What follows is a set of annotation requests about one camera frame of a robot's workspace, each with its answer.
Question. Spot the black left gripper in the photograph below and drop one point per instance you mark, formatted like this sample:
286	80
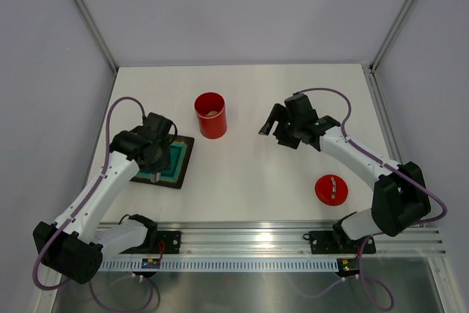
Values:
164	163

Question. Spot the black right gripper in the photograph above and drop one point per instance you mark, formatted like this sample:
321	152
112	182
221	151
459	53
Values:
280	113

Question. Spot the stainless steel tongs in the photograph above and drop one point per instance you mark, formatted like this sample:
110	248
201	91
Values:
154	178

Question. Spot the red cylindrical canister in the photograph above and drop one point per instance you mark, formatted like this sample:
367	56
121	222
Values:
210	108

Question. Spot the red lid with metal handle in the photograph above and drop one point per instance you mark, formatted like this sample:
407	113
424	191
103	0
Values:
331	190

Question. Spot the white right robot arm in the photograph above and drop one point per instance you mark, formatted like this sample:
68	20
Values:
399	197

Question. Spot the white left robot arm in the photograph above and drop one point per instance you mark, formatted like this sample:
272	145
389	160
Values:
71	245

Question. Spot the black green square plate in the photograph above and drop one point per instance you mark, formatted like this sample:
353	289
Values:
180	152

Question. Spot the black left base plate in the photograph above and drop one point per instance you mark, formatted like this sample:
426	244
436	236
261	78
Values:
166	242

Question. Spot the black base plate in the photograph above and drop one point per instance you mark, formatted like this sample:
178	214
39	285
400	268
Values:
166	242
326	242

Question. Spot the aluminium mounting rail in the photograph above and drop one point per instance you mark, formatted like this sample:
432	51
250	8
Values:
285	239

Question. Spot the white slotted cable duct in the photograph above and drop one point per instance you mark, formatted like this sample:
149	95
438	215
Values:
221	265

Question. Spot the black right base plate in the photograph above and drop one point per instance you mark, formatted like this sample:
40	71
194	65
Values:
326	242

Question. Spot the left aluminium frame post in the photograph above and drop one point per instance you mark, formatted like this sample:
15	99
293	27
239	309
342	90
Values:
90	24

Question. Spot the aluminium frame post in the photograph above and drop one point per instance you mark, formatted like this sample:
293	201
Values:
397	24
90	24

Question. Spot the right aluminium frame post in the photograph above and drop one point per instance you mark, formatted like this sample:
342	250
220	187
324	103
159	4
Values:
397	24

